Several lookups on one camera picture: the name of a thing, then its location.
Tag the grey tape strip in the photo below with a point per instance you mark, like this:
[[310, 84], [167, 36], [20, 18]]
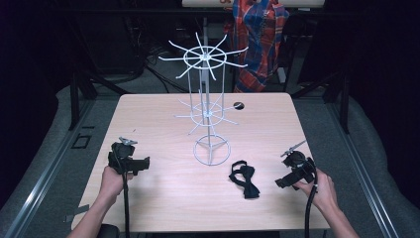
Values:
[[76, 213]]

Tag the black metal frame stand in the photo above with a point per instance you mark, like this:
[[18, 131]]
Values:
[[344, 105], [74, 99]]

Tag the person's right hand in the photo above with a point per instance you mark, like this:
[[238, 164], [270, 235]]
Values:
[[323, 193]]

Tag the aluminium floor rail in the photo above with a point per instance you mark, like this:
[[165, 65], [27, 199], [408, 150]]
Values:
[[39, 191], [366, 185]]

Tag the red blue plaid cloth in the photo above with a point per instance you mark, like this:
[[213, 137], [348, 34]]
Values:
[[261, 43]]

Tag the person's left hand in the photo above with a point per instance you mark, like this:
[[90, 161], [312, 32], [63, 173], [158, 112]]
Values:
[[110, 185]]

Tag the black chair seat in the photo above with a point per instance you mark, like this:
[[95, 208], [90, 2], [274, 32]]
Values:
[[109, 231]]

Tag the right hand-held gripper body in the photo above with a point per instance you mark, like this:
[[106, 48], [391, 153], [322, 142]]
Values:
[[302, 165]]

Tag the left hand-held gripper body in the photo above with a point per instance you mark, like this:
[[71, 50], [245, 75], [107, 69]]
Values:
[[121, 155]]

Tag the black bow tie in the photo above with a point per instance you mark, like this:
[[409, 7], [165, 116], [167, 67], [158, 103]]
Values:
[[249, 188]]

